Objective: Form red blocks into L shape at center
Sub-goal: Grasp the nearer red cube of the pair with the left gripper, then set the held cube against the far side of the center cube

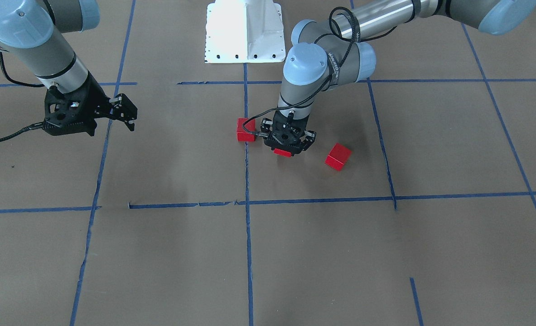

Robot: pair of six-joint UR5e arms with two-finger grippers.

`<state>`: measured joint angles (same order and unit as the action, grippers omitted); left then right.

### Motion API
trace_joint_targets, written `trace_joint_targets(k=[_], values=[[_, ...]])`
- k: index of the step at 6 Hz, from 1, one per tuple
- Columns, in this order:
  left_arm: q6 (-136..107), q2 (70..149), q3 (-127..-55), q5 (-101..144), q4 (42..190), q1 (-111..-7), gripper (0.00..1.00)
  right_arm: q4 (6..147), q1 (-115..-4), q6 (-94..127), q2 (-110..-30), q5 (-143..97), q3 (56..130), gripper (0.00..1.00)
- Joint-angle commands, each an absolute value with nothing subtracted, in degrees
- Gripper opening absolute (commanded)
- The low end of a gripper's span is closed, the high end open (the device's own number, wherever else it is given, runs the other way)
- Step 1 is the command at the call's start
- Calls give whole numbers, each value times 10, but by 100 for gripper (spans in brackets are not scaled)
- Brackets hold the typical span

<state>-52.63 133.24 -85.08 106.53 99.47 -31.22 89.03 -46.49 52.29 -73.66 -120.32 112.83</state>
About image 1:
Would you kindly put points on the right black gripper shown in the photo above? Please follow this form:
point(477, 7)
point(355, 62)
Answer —
point(96, 96)

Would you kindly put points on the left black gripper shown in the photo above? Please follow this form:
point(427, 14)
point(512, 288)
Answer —
point(310, 137)

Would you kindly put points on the red block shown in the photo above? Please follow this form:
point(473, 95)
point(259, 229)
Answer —
point(283, 153)
point(244, 130)
point(338, 157)

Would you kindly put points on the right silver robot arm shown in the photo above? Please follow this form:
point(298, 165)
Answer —
point(33, 31)

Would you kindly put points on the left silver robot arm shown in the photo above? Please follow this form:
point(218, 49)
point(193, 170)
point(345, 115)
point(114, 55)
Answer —
point(328, 54)

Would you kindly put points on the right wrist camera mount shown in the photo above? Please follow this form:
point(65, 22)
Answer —
point(68, 117)

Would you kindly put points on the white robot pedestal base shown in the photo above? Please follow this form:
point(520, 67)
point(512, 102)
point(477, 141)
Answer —
point(239, 31)

